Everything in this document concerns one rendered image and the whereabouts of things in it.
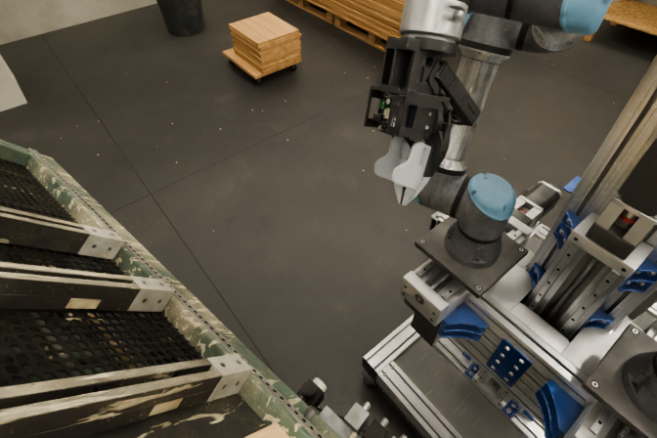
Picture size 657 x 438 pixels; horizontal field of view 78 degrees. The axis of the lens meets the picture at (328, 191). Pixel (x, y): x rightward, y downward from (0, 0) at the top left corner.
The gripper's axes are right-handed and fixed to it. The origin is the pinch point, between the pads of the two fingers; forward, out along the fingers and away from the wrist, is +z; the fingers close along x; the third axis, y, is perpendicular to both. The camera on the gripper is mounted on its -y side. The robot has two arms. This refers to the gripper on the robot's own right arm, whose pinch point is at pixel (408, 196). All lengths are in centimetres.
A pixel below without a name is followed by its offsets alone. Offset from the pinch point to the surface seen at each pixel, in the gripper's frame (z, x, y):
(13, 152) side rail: 32, -155, 54
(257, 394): 63, -35, 1
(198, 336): 59, -56, 9
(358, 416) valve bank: 71, -25, -25
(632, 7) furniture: -129, -179, -452
